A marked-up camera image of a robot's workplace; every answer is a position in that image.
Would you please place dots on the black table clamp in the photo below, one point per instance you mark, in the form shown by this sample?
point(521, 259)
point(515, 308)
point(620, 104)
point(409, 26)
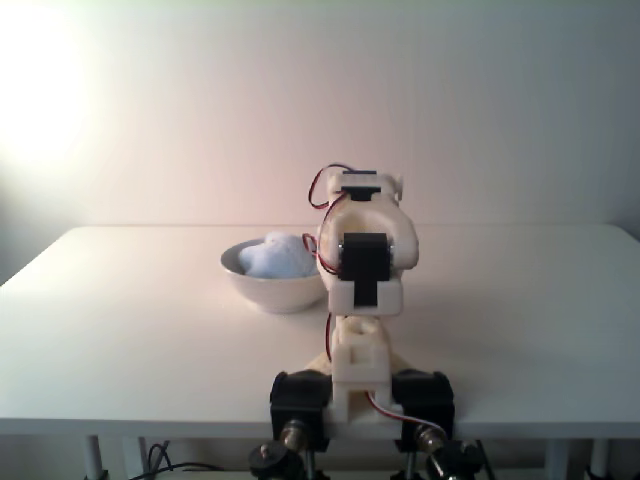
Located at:
point(300, 395)
point(425, 395)

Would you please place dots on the white ceramic bowl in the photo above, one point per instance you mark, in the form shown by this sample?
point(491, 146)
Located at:
point(270, 295)

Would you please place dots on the white table leg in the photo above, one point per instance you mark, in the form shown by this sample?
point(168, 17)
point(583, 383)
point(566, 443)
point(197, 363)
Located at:
point(95, 457)
point(605, 460)
point(556, 460)

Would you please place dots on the skyblue plush doll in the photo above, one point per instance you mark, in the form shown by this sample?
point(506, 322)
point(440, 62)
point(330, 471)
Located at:
point(280, 257)

